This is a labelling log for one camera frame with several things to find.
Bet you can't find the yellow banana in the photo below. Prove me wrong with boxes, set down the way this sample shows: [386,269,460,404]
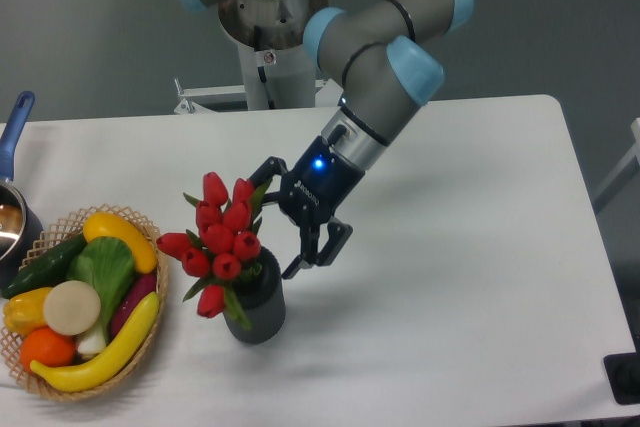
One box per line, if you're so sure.
[30,292,160,393]

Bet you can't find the yellow squash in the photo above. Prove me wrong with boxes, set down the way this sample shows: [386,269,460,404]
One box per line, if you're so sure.
[82,211,157,274]

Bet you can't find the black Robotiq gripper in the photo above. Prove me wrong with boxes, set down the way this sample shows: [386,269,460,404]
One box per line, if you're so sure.
[248,136,365,280]

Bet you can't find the white frame at right edge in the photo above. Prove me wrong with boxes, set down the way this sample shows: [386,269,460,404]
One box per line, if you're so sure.
[591,118,639,215]

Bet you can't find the woven wicker basket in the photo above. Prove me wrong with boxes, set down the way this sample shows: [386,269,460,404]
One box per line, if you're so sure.
[1,204,169,402]

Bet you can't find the blue handled saucepan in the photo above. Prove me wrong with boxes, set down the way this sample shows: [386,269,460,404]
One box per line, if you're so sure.
[1,91,42,288]

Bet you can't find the green bok choy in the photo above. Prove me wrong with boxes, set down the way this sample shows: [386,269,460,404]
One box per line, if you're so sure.
[66,237,135,360]

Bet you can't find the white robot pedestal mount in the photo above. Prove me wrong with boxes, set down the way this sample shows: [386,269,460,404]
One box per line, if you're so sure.
[174,40,343,115]

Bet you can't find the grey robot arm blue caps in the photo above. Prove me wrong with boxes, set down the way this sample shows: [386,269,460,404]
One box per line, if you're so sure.
[181,0,474,278]

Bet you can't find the orange fruit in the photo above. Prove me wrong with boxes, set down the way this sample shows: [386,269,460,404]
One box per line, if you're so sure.
[20,327,76,373]

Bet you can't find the beige round disc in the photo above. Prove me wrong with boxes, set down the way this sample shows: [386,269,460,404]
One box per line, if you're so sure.
[43,280,101,336]

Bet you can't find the dark grey ribbed vase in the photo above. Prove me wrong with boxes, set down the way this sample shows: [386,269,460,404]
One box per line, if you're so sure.
[223,247,286,344]

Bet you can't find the green cucumber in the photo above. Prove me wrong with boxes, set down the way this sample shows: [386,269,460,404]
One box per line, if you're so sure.
[1,235,87,299]

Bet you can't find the purple sweet potato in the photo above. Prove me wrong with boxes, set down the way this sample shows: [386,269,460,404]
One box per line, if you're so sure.
[109,272,157,338]

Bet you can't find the yellow bell pepper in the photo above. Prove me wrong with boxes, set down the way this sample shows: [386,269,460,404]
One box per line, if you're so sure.
[3,287,53,336]

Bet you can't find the red tulip bouquet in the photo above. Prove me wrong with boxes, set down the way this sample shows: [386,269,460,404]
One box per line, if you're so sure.
[156,172,262,318]

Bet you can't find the black device at table edge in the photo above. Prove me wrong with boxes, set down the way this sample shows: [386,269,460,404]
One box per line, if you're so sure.
[603,352,639,405]

